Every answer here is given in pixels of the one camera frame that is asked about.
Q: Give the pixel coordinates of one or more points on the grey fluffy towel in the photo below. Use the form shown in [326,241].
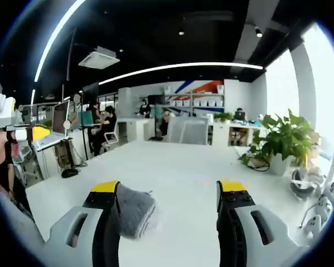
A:
[133,211]

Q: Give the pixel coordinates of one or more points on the white handheld device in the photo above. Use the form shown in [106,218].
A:
[313,226]

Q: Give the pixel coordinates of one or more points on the person's dark clothing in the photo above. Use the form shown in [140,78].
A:
[5,178]

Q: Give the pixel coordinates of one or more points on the black monitor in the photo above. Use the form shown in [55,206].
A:
[90,91]

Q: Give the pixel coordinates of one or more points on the grey and white headset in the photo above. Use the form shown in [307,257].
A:
[302,186]

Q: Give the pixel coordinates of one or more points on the long ceiling light strip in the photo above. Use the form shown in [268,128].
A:
[183,66]
[55,36]

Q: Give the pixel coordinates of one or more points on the ceiling air conditioner unit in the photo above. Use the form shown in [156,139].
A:
[98,58]

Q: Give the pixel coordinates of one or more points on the green plant in white pot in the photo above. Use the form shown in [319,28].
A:
[284,139]

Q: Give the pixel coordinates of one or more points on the small green plant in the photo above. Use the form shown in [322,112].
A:
[224,116]

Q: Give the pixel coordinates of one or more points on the grey mesh chair back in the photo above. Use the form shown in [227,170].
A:
[187,130]

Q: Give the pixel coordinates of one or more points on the shelf with white storage bins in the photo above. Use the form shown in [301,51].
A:
[195,101]

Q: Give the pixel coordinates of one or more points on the ceiling spotlight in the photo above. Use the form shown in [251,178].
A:
[258,32]
[181,31]

